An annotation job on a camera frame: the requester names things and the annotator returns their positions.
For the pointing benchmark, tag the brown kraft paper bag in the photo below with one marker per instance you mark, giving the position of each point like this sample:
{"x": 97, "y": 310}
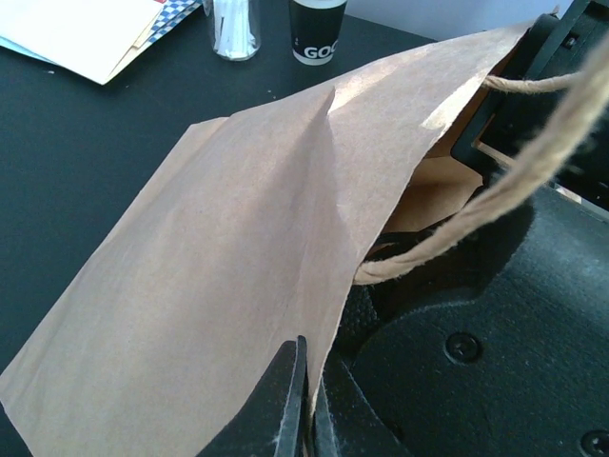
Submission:
{"x": 252, "y": 232}

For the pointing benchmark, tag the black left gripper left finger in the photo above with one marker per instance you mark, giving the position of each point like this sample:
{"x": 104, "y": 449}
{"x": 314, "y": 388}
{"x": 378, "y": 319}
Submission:
{"x": 271, "y": 423}

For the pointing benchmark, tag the blue checkered paper bag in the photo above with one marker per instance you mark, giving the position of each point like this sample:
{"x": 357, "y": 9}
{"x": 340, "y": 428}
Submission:
{"x": 171, "y": 15}

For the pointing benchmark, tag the stack of white paper cups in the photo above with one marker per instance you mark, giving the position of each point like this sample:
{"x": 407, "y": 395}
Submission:
{"x": 315, "y": 29}

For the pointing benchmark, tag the bundle of white straws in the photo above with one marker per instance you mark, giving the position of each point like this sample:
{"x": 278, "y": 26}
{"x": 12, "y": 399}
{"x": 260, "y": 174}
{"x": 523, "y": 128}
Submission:
{"x": 234, "y": 28}

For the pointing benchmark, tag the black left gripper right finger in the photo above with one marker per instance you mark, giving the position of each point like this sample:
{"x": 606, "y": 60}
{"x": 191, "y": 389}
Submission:
{"x": 345, "y": 424}

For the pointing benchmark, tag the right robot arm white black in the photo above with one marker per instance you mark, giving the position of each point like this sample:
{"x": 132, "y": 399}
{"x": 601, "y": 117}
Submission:
{"x": 497, "y": 348}

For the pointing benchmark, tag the white paper bag brown trim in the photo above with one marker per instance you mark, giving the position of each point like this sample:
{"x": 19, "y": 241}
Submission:
{"x": 94, "y": 39}

